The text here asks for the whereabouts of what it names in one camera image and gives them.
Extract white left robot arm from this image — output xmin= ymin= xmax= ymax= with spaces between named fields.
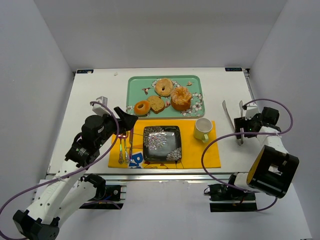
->
xmin=13 ymin=107 xmax=138 ymax=240

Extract iridescent fork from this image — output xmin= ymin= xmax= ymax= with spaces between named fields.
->
xmin=118 ymin=133 xmax=124 ymax=164

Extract green floral tray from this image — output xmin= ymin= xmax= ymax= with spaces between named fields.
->
xmin=126 ymin=75 xmax=205 ymax=119

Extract silver metal tongs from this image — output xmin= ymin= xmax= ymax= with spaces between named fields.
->
xmin=222 ymin=100 xmax=244 ymax=146

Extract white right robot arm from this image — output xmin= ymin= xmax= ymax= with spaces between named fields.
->
xmin=228 ymin=103 xmax=300 ymax=199

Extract aluminium table frame rail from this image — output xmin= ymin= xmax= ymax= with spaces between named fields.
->
xmin=46 ymin=171 xmax=238 ymax=183

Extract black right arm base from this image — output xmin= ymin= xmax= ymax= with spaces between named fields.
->
xmin=203 ymin=184 xmax=258 ymax=213

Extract black floral square plate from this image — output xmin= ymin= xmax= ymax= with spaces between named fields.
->
xmin=142 ymin=125 xmax=182 ymax=162

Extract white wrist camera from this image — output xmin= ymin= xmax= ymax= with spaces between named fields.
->
xmin=242 ymin=103 xmax=259 ymax=121
xmin=92 ymin=96 xmax=109 ymax=117

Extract iridescent spoon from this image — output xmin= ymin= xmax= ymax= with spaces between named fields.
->
xmin=122 ymin=131 xmax=130 ymax=164

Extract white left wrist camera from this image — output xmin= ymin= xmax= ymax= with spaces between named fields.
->
xmin=92 ymin=96 xmax=109 ymax=117

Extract blue right corner sticker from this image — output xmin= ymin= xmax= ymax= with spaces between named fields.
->
xmin=224 ymin=67 xmax=243 ymax=72

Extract pale yellow mug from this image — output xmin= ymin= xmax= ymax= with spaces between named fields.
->
xmin=193 ymin=118 xmax=213 ymax=143

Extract blue left corner sticker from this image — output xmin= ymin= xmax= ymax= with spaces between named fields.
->
xmin=76 ymin=69 xmax=94 ymax=74

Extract iridescent knife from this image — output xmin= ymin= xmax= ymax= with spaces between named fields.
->
xmin=129 ymin=128 xmax=134 ymax=162

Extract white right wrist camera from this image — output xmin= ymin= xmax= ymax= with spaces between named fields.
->
xmin=242 ymin=103 xmax=259 ymax=121

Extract sugar-topped bundt cake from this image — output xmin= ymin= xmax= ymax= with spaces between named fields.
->
xmin=170 ymin=86 xmax=192 ymax=111

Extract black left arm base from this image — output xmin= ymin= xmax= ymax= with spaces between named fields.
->
xmin=78 ymin=174 xmax=127 ymax=210

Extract orange donut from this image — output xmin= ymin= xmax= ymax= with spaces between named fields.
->
xmin=134 ymin=100 xmax=151 ymax=116

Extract brown bread slice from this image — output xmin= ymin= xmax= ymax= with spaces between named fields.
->
xmin=147 ymin=95 xmax=165 ymax=114

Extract yellow placemat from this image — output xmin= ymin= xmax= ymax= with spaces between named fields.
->
xmin=108 ymin=119 xmax=208 ymax=169

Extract pale glazed bagel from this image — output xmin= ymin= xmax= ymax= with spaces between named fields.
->
xmin=154 ymin=78 xmax=174 ymax=97

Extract blue corner sticker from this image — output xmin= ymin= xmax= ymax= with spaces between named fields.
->
xmin=76 ymin=69 xmax=94 ymax=74
xmin=224 ymin=67 xmax=243 ymax=72

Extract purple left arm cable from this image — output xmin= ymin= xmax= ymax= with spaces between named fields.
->
xmin=0 ymin=100 xmax=121 ymax=238

